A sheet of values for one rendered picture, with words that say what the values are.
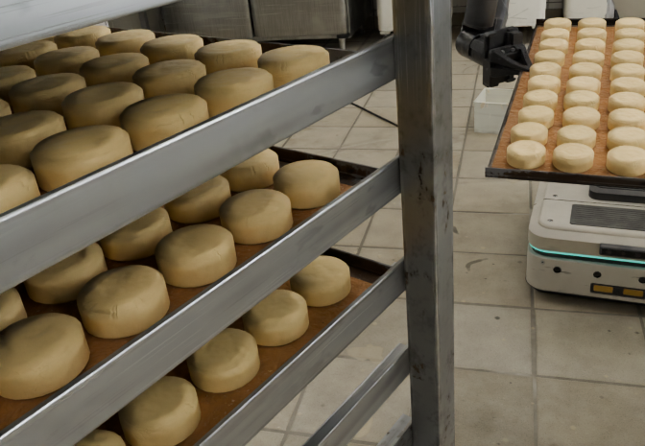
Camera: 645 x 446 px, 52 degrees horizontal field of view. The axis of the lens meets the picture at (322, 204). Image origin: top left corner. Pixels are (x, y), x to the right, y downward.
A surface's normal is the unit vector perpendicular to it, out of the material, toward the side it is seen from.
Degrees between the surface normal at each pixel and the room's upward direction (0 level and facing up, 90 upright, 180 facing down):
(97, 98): 0
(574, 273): 90
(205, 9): 89
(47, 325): 0
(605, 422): 0
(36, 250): 90
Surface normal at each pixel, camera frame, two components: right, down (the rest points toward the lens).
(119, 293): -0.10, -0.88
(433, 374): -0.61, 0.42
